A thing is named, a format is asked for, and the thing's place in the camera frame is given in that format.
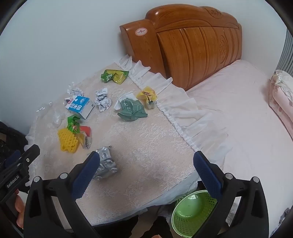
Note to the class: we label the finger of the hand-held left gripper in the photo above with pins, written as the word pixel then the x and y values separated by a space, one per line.
pixel 13 156
pixel 32 152

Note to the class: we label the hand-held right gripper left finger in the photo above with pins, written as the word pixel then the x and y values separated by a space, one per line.
pixel 85 174

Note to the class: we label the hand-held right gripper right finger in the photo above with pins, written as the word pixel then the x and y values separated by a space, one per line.
pixel 206 174

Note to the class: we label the silver blister pack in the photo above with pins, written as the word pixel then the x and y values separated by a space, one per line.
pixel 106 164

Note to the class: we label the green plastic basket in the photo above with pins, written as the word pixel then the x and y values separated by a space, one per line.
pixel 187 219

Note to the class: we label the white printed paper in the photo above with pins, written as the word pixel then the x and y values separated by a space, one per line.
pixel 75 91
pixel 103 101

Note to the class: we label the person's left hand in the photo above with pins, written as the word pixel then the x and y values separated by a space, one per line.
pixel 19 208

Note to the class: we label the dark knit cloth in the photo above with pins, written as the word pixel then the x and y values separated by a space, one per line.
pixel 9 137

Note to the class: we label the yellow foam fruit net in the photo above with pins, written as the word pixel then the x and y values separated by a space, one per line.
pixel 67 139

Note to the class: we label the clear and red plastic wrapper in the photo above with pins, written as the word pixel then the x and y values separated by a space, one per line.
pixel 87 136

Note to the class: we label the clear plastic film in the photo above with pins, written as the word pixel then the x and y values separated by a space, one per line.
pixel 57 119

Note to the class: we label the green and orange wrapper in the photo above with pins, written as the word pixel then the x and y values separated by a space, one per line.
pixel 73 124

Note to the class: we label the blue and white milk carton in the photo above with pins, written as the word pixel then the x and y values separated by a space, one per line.
pixel 79 105

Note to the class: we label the bed with pink sheet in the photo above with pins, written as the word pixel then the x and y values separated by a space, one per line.
pixel 240 114

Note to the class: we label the white tissue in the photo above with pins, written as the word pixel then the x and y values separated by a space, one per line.
pixel 118 104

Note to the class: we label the dark green packet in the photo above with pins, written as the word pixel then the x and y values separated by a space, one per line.
pixel 131 109

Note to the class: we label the yellow crumpled wrapper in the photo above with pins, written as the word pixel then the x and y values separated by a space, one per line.
pixel 146 95

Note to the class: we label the green snack wrapper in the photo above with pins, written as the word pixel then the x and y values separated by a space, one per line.
pixel 109 75

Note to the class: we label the folded pink blanket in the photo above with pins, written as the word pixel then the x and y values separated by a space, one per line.
pixel 281 100

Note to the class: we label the wooden headboard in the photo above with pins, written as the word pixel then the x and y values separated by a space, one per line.
pixel 194 50

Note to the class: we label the grey ribbed radiator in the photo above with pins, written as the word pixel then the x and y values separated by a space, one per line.
pixel 287 52

